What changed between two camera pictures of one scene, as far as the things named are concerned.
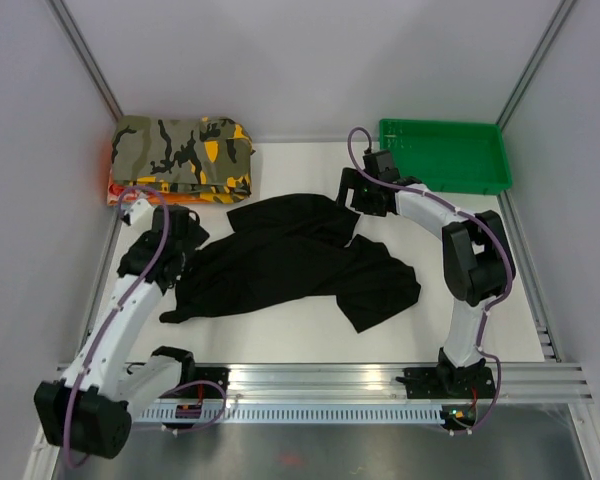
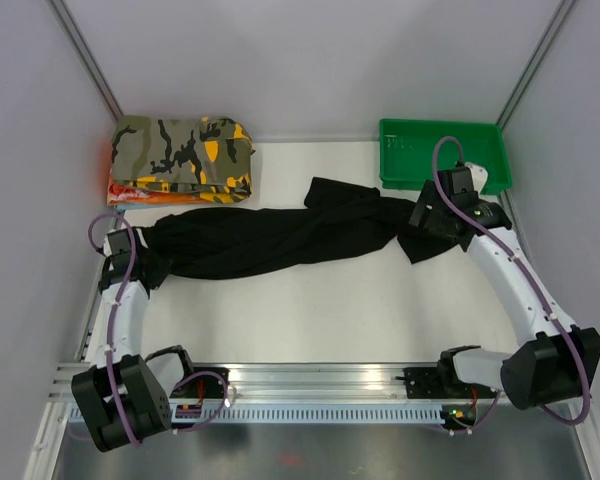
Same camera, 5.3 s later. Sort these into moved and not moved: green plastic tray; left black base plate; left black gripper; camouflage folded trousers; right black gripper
Moved: right black gripper; left black gripper
Not moved: left black base plate; green plastic tray; camouflage folded trousers
